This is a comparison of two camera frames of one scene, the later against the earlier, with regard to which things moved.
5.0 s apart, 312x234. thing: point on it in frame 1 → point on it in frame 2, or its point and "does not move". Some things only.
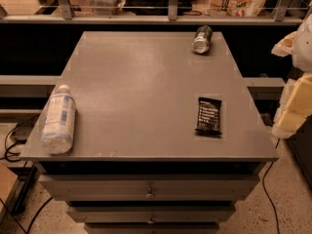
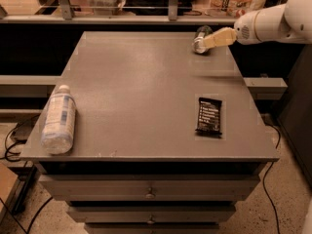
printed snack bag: [237, 0] does not move
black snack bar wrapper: [209, 116] does not move
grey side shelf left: [27, 86] does not move
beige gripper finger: [295, 106] → [245, 32]
